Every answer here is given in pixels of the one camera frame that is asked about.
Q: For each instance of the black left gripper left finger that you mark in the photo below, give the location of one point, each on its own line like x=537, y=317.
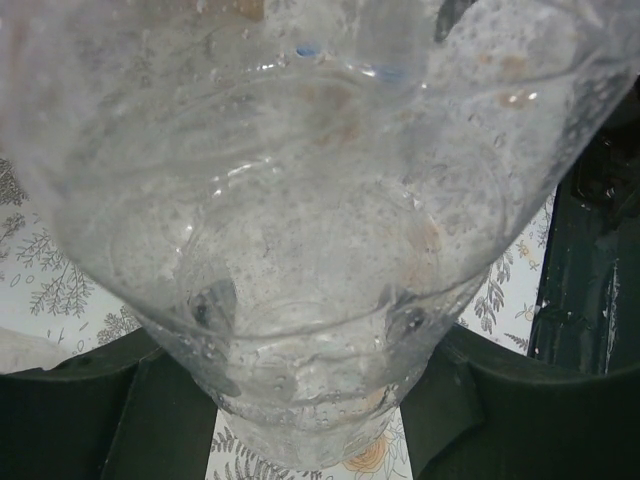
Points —
x=127, y=410

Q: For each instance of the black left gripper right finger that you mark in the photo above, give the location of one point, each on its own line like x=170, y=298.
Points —
x=481, y=411

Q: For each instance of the clear round bottle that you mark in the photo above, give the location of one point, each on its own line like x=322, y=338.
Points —
x=299, y=198

